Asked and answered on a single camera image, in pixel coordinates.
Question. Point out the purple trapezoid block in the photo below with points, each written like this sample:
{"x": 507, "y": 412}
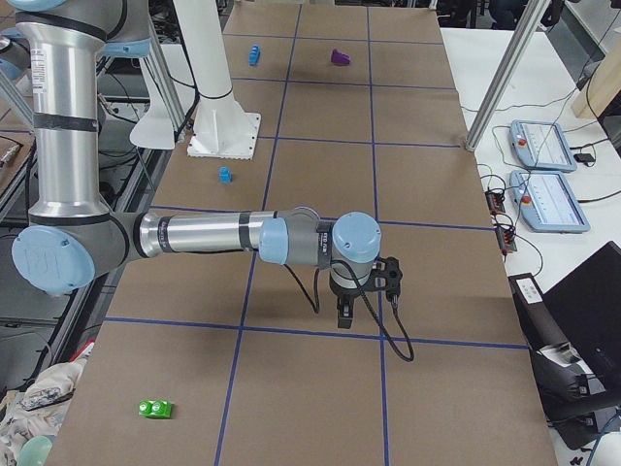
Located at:
{"x": 340, "y": 58}

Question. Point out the small blue block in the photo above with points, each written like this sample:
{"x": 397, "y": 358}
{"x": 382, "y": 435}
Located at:
{"x": 225, "y": 175}

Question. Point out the black relay board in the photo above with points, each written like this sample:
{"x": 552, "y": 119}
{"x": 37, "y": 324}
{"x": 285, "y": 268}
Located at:
{"x": 495, "y": 200}

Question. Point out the green two-stud block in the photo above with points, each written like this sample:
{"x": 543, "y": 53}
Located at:
{"x": 155, "y": 409}

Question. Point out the lower teach pendant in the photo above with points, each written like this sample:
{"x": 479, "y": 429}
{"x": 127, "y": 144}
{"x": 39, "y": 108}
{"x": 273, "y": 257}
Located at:
{"x": 545, "y": 201}

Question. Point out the teach pendant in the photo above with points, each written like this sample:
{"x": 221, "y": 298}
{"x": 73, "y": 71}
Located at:
{"x": 541, "y": 145}
{"x": 545, "y": 201}

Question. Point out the black device with white label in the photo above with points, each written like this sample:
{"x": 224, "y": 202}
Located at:
{"x": 562, "y": 377}

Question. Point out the black laptop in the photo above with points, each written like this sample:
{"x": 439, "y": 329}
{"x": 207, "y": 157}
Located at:
{"x": 586, "y": 306}

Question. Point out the upper teach pendant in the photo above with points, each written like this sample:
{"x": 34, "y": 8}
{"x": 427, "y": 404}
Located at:
{"x": 541, "y": 145}

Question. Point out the long blue stud block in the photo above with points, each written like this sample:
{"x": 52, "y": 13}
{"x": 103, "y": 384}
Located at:
{"x": 254, "y": 55}

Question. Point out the black power adapter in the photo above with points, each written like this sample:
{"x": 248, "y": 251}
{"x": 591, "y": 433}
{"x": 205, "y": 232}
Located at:
{"x": 584, "y": 158}

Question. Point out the patterned cloth bag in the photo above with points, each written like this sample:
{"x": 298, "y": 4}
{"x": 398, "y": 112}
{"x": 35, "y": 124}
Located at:
{"x": 41, "y": 410}

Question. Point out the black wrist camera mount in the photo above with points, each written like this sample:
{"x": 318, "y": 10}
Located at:
{"x": 386, "y": 276}

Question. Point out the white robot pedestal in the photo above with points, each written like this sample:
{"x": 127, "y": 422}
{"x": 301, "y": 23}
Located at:
{"x": 221, "y": 128}

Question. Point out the aluminium frame post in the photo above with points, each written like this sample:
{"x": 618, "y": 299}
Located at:
{"x": 520, "y": 39}

